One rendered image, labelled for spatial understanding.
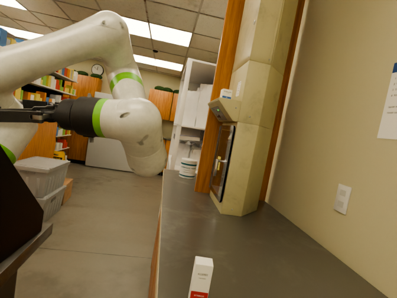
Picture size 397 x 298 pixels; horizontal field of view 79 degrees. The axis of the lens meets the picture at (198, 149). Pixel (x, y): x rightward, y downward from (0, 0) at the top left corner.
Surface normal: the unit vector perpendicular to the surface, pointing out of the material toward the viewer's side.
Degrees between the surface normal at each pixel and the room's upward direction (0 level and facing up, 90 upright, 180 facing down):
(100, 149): 90
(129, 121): 90
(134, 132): 112
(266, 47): 90
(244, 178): 90
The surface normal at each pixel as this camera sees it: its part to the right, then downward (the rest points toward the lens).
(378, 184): -0.98, -0.16
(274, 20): 0.22, 0.11
